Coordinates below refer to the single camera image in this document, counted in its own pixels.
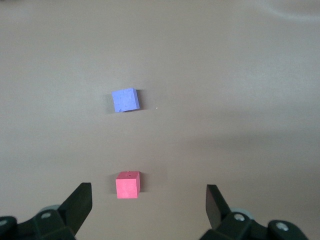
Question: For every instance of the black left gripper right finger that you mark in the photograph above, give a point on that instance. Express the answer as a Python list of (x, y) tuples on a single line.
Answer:
[(217, 210)]

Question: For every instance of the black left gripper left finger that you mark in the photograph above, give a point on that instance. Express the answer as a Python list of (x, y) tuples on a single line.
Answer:
[(75, 207)]

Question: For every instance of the red foam block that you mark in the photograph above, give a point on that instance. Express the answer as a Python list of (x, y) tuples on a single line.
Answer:
[(127, 187)]

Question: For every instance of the purple foam block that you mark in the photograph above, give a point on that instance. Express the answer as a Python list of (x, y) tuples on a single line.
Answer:
[(125, 100)]

